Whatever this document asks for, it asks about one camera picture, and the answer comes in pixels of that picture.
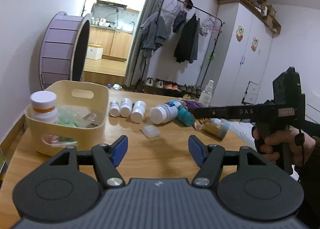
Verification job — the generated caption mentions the green snack packet bag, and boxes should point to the green snack packet bag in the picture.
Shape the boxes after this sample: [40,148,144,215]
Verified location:
[42,105,98,147]

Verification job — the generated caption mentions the white orange-label pill bottle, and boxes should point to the white orange-label pill bottle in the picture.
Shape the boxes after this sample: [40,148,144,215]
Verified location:
[30,91,58,123]

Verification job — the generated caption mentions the teal lidded jar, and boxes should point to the teal lidded jar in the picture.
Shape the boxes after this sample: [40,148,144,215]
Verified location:
[176,105,195,127]

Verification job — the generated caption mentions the large white blue-label bottle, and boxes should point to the large white blue-label bottle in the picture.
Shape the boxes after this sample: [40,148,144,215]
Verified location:
[150,100,181,124]

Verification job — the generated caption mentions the toothpick jar blue lid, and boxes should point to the toothpick jar blue lid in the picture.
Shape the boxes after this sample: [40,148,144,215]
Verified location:
[201,118,229,140]

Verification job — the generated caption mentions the person's right hand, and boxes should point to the person's right hand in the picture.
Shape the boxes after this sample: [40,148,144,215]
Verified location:
[252,127,317,166]

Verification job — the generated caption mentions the white wardrobe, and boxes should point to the white wardrobe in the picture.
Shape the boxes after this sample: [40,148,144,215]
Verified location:
[210,2,273,106]

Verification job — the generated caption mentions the clear spray bottle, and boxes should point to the clear spray bottle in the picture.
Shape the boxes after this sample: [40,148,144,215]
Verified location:
[199,79,214,107]

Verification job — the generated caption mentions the cream plastic storage bin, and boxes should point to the cream plastic storage bin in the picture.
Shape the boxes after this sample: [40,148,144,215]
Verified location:
[25,80,108,156]

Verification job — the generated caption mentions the small white bottle left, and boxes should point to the small white bottle left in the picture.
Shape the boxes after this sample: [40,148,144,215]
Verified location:
[109,100,120,117]

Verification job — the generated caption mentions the small white bottle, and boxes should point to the small white bottle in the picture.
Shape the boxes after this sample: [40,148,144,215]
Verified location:
[119,98,132,118]
[130,100,146,123]
[109,100,120,117]

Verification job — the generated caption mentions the black clothes rack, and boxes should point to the black clothes rack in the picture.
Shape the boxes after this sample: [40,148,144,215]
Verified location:
[135,0,225,95]

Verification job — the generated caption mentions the small white bottle middle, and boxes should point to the small white bottle middle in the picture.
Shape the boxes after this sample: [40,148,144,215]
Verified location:
[119,98,132,118]

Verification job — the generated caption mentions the small translucent plastic box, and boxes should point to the small translucent plastic box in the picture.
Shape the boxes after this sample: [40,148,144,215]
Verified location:
[142,125,161,139]

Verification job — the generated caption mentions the small white bottle right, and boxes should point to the small white bottle right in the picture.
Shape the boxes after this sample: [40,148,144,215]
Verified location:
[130,100,146,123]

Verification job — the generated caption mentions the purple cat exercise wheel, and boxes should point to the purple cat exercise wheel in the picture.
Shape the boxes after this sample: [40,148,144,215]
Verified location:
[39,11,91,90]

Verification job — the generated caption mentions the white foam box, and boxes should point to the white foam box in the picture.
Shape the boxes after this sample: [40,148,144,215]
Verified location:
[86,44,104,60]

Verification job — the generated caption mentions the grey curtain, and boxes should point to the grey curtain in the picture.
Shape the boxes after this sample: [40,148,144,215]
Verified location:
[124,0,163,87]

